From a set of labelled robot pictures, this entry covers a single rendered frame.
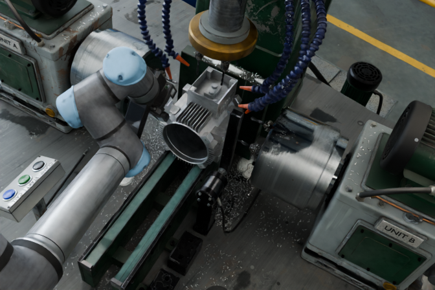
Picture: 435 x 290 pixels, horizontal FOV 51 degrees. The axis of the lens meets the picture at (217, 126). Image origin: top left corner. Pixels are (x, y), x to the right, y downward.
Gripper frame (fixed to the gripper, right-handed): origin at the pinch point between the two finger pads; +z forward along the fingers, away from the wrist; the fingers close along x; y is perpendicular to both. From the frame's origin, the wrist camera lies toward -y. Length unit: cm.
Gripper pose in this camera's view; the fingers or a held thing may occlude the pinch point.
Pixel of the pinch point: (160, 119)
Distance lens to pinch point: 121.0
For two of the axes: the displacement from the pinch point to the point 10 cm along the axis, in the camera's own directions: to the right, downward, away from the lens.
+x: -8.8, -4.2, 2.2
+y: 4.6, -8.7, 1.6
